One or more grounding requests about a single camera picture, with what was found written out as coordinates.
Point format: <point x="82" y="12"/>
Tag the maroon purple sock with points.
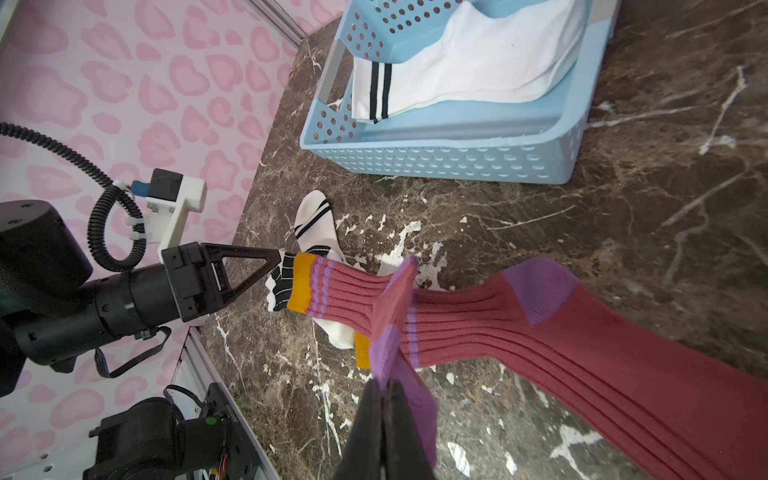
<point x="389" y="362"/>
<point x="676" y="413"/>

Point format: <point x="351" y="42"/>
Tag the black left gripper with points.
<point x="191" y="281"/>

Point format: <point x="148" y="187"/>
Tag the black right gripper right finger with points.
<point x="402" y="453"/>

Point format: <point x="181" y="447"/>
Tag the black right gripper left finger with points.
<point x="361" y="458"/>

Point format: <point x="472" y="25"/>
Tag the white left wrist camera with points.
<point x="169" y="198"/>

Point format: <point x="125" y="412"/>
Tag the light blue plastic basket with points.
<point x="536" y="142"/>

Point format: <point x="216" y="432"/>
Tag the black striped sock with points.
<point x="315" y="231"/>

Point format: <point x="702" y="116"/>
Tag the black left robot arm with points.
<point x="41" y="267"/>

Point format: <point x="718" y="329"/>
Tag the aluminium front rail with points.
<point x="200" y="393"/>

